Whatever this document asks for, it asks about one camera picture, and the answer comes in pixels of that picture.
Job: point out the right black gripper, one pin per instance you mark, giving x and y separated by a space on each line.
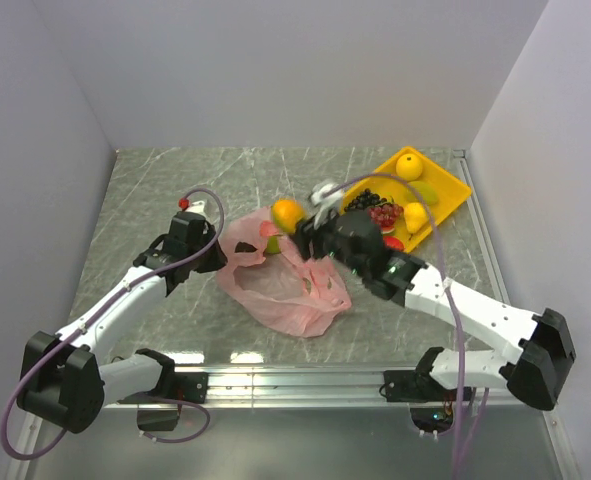
306 232

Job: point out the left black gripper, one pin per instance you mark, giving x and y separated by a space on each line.
218 259

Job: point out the green apple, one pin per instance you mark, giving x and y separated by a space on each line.
272 246

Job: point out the pink plastic bag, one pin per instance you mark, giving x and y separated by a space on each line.
282 292

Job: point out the yellow pear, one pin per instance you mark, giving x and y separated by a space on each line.
415 217

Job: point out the yellow apple with stem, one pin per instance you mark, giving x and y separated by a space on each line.
409 167

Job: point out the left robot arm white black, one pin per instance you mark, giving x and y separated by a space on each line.
66 379

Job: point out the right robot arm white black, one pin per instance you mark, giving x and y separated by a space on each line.
528 354

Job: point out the dark purple grape bunch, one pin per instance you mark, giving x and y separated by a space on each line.
365 200

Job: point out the watermelon slice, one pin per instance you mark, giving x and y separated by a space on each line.
388 230

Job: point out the red grape bunch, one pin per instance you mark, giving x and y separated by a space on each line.
385 215

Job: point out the red strawberry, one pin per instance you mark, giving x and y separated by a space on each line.
394 243

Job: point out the yellow plastic tray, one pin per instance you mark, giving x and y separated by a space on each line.
451 191

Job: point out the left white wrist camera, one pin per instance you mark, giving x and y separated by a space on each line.
200 207

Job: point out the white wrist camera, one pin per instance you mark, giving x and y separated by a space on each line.
326 198
200 207

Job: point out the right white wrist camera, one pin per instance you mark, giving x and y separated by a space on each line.
326 198

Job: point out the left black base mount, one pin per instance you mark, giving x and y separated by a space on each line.
185 390

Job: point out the aluminium rail frame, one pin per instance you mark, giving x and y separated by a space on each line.
277 407

